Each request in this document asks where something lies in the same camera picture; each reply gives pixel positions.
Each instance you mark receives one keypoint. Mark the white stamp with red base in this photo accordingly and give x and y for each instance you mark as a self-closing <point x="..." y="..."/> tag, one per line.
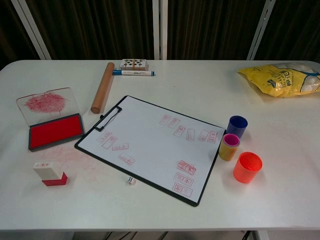
<point x="45" y="172"/>

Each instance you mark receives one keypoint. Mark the blue round stamp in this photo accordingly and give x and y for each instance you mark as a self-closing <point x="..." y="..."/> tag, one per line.
<point x="236" y="130"/>

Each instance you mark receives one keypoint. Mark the white stamped paper sheet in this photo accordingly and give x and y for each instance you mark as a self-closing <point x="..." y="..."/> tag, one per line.
<point x="150" y="145"/>

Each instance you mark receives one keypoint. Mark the blue whiteboard marker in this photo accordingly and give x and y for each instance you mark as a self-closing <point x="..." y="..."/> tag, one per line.
<point x="133" y="72"/>

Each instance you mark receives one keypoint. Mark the wooden rolling pin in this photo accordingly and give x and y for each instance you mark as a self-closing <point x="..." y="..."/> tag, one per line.
<point x="102" y="87"/>

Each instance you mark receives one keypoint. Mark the white die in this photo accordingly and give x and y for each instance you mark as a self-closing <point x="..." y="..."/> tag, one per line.
<point x="130" y="181"/>

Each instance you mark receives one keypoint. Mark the pink plastic cup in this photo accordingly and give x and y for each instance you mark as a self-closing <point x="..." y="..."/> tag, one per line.
<point x="231" y="140"/>

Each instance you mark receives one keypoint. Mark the orange plastic cup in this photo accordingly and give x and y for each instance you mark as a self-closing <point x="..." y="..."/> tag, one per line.
<point x="247" y="170"/>

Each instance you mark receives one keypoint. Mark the red ink pad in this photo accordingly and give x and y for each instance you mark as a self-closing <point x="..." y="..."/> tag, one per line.
<point x="55" y="131"/>

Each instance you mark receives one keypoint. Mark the dark curtain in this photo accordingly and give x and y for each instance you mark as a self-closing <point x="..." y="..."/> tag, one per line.
<point x="100" y="27"/>

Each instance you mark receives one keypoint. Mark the yellow cotton ball bag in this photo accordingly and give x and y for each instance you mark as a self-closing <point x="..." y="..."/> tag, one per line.
<point x="280" y="80"/>

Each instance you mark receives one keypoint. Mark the white upright frame post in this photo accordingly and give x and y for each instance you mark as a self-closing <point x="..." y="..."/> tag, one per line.
<point x="159" y="30"/>

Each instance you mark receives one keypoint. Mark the white slanted frame post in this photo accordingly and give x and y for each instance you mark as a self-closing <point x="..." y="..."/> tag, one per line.
<point x="261" y="30"/>
<point x="32" y="30"/>

